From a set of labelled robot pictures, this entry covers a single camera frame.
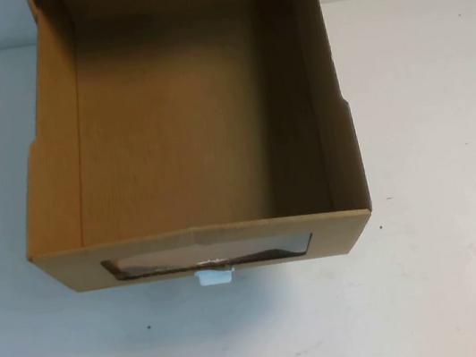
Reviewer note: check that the cardboard drawer with wavy-edged window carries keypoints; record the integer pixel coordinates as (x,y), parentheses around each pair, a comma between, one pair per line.
(178,142)

